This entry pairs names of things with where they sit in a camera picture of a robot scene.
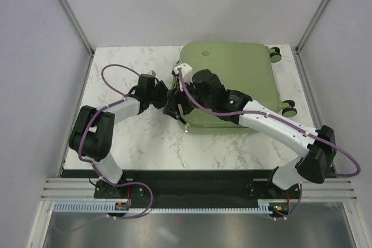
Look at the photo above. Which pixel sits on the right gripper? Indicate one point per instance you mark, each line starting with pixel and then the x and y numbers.
pixel 176 96

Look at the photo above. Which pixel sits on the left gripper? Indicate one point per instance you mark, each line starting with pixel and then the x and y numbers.
pixel 161 87

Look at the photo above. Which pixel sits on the green suitcase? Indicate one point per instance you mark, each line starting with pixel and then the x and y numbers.
pixel 241 66

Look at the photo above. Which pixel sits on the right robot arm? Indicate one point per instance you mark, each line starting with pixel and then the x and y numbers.
pixel 314 147

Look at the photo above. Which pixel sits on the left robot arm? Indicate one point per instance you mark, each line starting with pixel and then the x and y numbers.
pixel 92 134

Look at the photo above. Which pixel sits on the green suitcase wheel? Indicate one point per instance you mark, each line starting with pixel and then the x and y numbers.
pixel 275 54
pixel 288 108

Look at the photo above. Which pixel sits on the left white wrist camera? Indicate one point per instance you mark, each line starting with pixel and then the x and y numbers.
pixel 152 73

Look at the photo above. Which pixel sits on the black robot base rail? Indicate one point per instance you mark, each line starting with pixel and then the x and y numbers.
pixel 197 189

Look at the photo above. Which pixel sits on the left aluminium frame post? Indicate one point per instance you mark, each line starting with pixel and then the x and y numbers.
pixel 73 20

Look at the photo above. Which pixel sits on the aluminium frame post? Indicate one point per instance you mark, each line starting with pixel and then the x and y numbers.
pixel 311 26
pixel 73 20

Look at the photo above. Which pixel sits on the right aluminium frame post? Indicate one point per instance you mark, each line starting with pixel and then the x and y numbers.
pixel 311 26

